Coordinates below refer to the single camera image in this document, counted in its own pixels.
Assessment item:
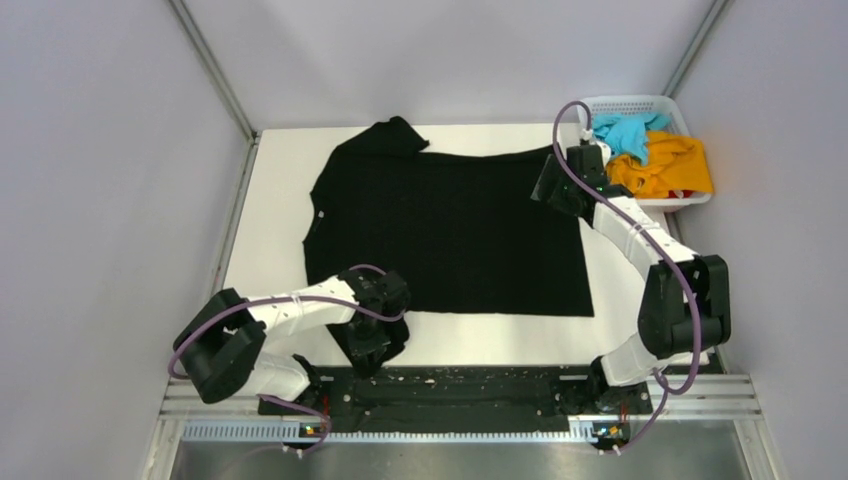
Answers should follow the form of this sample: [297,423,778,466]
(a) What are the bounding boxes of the orange t-shirt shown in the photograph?
[605,131,714,199]

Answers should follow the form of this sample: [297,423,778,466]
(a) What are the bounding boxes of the white plastic basket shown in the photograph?
[582,95,712,213]

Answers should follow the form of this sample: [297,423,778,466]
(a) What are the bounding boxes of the aluminium frame rail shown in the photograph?
[158,374,763,421]

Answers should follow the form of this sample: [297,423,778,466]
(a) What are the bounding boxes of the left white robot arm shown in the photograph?
[168,264,411,414]

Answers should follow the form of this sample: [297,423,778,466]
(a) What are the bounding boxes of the white slotted cable duct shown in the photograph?
[182,419,624,444]

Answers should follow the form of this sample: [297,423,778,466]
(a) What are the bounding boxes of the light blue t-shirt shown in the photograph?
[591,112,671,166]

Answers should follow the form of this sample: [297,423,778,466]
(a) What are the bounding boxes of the black t-shirt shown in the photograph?
[302,116,599,366]

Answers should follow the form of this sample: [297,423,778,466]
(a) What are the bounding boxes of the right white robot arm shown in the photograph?
[531,142,732,412]

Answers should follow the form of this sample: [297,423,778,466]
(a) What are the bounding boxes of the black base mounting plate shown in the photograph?
[296,366,652,433]

